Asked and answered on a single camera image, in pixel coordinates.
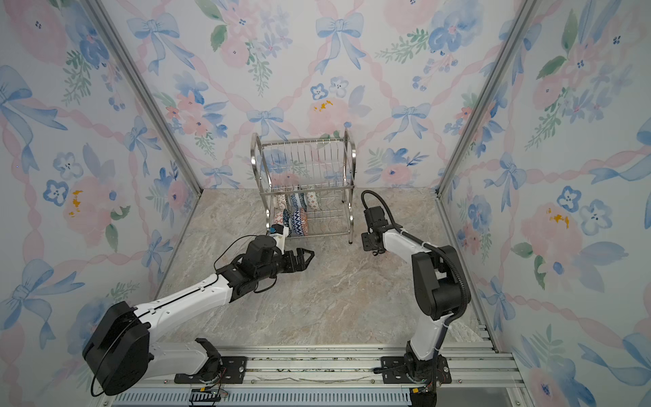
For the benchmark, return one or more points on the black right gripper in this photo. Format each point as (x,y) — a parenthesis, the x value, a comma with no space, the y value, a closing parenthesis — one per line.
(367,246)

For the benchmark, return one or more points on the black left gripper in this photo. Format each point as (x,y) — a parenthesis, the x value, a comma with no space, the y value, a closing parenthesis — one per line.
(302,264)

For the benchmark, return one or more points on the blue geometric pattern bowl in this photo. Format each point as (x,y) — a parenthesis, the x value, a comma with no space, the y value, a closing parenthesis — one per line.
(286,221)

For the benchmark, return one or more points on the maroon white pattern bowl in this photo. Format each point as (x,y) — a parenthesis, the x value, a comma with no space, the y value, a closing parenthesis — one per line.
(281,201)

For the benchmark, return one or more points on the blue floral bowl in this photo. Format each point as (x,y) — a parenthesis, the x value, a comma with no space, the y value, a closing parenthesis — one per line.
(298,201)

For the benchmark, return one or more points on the green pattern bowl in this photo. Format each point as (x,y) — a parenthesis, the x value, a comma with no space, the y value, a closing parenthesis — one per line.
(313,200)

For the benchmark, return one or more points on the steel wire dish rack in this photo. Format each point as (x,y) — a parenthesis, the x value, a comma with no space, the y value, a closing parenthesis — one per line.
(326,164)

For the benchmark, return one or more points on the red geometric pattern bowl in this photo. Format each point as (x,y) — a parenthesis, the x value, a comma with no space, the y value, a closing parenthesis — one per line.
(279,219)

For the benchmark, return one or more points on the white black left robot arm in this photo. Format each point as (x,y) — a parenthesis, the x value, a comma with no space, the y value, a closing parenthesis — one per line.
(125,348)

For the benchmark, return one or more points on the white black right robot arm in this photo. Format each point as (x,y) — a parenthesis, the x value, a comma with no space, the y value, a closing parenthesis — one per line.
(440,286)

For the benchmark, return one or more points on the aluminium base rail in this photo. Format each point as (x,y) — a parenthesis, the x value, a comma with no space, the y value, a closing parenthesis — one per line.
(320,375)

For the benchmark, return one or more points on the aluminium corner post right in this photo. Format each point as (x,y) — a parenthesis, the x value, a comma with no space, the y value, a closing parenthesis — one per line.
(521,23)

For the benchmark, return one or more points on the aluminium corner post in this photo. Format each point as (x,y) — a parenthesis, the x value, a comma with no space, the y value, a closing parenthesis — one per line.
(99,16)
(521,23)

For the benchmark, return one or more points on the aluminium corner post left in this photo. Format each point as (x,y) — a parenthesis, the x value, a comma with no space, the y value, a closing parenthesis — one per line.
(99,16)

